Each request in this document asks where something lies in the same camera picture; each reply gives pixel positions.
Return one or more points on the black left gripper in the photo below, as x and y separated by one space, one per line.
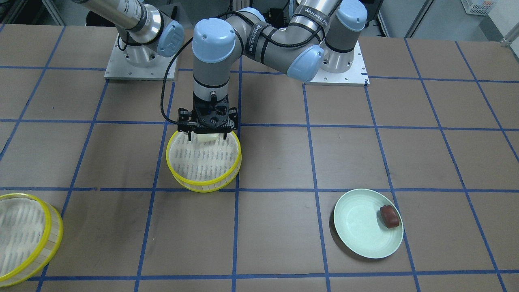
184 120

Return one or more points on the white steamed bun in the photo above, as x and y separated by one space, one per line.
206 138

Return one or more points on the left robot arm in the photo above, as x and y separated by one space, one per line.
321 35

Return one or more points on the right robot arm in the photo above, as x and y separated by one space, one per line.
147 37

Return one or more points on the yellow bamboo steamer centre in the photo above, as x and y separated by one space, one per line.
205 167

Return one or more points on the light green plate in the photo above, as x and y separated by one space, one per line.
358 223

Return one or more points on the brown bun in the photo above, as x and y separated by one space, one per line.
389 216

